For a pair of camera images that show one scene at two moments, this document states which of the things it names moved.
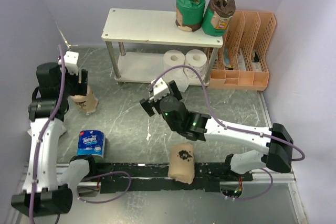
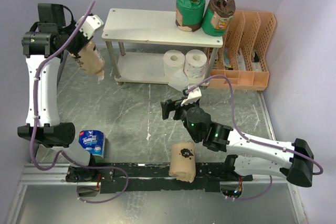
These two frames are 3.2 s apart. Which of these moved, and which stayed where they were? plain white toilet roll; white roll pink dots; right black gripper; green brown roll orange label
Moved: right black gripper
Stayed: plain white toilet roll; white roll pink dots; green brown roll orange label
